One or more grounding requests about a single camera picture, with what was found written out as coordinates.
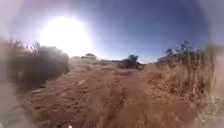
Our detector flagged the small dark bush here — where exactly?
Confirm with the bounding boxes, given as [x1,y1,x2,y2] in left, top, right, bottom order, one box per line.
[119,54,144,70]

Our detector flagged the distant tree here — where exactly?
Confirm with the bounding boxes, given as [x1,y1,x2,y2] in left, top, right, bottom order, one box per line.
[80,52,98,61]

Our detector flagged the reddish brown dirt track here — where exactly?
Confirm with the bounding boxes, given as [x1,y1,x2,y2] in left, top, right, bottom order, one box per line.
[16,57,204,128]

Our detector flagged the large dark bush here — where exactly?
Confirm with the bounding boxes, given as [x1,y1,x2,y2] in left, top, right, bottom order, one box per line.
[6,40,71,89]

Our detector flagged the dry tall grass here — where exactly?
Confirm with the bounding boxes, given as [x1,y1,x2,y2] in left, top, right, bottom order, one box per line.
[146,40,221,104]

